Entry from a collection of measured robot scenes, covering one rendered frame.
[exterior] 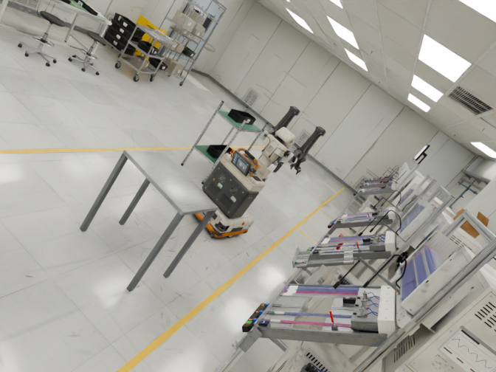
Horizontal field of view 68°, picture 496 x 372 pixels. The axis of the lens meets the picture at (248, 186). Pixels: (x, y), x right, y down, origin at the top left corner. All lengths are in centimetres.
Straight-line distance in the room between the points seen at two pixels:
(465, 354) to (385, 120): 1042
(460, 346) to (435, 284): 31
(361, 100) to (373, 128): 95
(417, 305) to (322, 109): 1071
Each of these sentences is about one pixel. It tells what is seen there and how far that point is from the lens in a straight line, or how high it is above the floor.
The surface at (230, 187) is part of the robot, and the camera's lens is 408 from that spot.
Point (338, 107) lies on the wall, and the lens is 1229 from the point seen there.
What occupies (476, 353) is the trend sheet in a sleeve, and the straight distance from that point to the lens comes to 210.
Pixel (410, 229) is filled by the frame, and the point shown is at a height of 149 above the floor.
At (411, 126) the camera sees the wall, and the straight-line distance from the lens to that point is 1213.
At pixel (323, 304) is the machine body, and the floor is 45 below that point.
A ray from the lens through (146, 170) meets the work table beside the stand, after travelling 278.
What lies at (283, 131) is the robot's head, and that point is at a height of 135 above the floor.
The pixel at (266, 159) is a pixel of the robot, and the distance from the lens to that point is 431.
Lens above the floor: 197
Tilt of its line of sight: 18 degrees down
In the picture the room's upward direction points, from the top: 36 degrees clockwise
